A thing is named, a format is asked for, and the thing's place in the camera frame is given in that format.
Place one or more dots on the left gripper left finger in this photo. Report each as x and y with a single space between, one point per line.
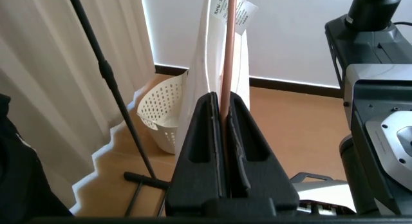
180 185

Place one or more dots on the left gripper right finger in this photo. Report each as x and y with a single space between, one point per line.
273 185

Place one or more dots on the white printed T-shirt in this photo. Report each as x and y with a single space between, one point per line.
206 56

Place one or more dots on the pink clothes hanger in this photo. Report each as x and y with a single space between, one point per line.
229 40

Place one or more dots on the black shorts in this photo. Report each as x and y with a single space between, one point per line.
19 172

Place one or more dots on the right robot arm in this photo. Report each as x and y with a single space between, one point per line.
370 47

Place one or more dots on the white laundry basket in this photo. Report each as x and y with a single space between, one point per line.
157 105

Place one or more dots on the black clothes rack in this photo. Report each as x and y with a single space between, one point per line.
109 79

